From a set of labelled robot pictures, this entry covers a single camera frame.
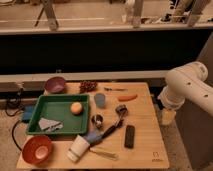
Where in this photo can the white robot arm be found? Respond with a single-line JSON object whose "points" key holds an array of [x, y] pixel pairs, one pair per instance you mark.
{"points": [[185, 82]]}

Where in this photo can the grey folded towel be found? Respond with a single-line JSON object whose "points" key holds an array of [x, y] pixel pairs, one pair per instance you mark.
{"points": [[49, 125]]}

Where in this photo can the silver fork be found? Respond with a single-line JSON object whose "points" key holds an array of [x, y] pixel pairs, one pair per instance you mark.
{"points": [[114, 89]]}

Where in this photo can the blue plastic cup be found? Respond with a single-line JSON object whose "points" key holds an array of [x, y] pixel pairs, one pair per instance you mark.
{"points": [[100, 100]]}

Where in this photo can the bunch of dark grapes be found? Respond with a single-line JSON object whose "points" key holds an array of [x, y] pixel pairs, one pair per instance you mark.
{"points": [[87, 86]]}

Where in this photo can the orange carrot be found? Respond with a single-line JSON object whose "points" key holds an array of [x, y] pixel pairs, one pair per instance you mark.
{"points": [[127, 97]]}

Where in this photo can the small dark metal clip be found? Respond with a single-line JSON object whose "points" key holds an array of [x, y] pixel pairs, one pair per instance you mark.
{"points": [[121, 110]]}

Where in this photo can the small metal cup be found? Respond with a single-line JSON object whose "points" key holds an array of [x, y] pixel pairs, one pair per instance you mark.
{"points": [[97, 121]]}

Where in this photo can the orange round fruit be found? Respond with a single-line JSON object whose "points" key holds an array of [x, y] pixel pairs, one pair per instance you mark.
{"points": [[76, 108]]}

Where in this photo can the purple bowl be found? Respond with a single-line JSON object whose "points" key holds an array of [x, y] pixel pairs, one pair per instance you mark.
{"points": [[55, 84]]}

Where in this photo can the black remote control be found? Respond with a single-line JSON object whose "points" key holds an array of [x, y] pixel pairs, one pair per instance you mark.
{"points": [[129, 136]]}

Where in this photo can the green plastic tray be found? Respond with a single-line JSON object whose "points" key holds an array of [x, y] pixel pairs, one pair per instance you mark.
{"points": [[57, 108]]}

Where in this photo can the white paper cup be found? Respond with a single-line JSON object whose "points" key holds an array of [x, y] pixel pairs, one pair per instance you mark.
{"points": [[77, 148]]}

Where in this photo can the wooden chopsticks pair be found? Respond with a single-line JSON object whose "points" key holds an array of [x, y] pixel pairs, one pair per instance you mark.
{"points": [[104, 153]]}

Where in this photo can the blue box on floor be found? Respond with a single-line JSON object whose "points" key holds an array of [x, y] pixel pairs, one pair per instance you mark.
{"points": [[28, 111]]}

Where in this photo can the red bowl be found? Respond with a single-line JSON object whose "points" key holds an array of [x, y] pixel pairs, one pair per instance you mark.
{"points": [[37, 149]]}

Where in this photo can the blue handled black brush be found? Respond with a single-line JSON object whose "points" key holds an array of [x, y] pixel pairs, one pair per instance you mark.
{"points": [[96, 136]]}

